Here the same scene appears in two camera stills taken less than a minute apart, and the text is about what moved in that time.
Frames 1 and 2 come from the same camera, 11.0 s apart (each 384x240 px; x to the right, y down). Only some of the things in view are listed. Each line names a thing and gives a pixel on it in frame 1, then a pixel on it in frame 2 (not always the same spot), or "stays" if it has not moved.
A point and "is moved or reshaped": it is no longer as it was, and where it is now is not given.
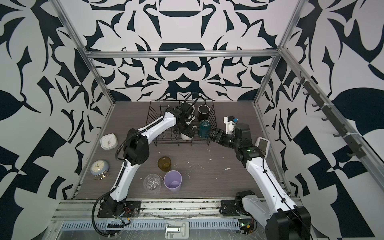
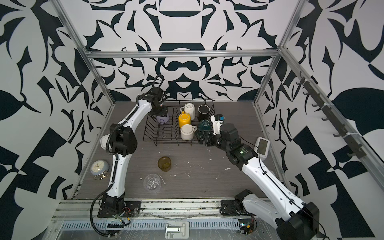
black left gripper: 188,132 -> 164,114
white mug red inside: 186,137 stays
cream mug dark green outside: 204,128 stays
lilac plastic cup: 172,180 is moved or reshaped
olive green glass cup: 164,163 stays
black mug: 203,112 stays
